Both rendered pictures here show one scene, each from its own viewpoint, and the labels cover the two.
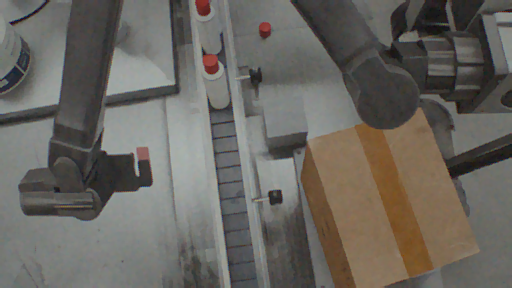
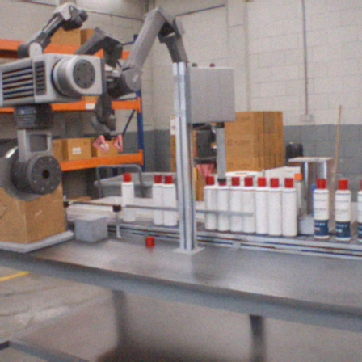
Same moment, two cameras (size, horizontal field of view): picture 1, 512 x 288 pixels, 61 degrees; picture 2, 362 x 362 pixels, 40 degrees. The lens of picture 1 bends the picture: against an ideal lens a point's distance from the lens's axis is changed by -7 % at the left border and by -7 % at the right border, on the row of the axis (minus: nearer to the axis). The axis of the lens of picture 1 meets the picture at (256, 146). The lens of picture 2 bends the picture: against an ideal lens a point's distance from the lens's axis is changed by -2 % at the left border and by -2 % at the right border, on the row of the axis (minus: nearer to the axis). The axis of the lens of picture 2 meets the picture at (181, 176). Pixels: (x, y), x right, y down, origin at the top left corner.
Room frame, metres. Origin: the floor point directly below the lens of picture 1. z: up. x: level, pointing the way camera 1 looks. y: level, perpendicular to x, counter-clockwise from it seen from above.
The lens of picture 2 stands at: (1.93, -1.51, 1.28)
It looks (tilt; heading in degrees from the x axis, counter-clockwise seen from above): 6 degrees down; 126
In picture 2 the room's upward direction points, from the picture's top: 2 degrees counter-clockwise
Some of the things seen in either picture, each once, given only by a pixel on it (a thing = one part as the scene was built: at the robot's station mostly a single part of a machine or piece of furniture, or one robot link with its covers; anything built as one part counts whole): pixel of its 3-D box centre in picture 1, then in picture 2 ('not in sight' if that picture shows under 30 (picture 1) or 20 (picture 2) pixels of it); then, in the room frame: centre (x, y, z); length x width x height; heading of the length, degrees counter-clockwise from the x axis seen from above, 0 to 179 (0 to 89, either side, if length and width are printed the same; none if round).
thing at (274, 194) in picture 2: not in sight; (275, 206); (1.17, 0.10, 0.98); 0.05 x 0.05 x 0.20
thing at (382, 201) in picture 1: (378, 209); (17, 203); (0.17, -0.24, 0.99); 0.30 x 0.24 x 0.27; 10
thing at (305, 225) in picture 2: not in sight; (311, 195); (1.27, 0.20, 1.01); 0.14 x 0.13 x 0.26; 3
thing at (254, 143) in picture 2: not in sight; (228, 171); (-1.10, 3.66, 0.70); 1.20 x 0.82 x 1.39; 1
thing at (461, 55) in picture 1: (449, 66); not in sight; (0.25, -0.25, 1.45); 0.09 x 0.08 x 0.12; 175
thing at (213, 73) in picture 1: (215, 81); (128, 197); (0.51, 0.08, 0.98); 0.05 x 0.05 x 0.20
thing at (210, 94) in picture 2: not in sight; (207, 95); (0.96, 0.01, 1.38); 0.17 x 0.10 x 0.19; 58
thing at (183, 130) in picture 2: not in sight; (185, 157); (0.90, -0.05, 1.16); 0.04 x 0.04 x 0.67; 3
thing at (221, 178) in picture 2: not in sight; (220, 152); (1.02, 0.00, 1.18); 0.04 x 0.04 x 0.21
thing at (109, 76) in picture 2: not in sight; (103, 77); (0.75, -0.29, 1.45); 0.09 x 0.08 x 0.12; 175
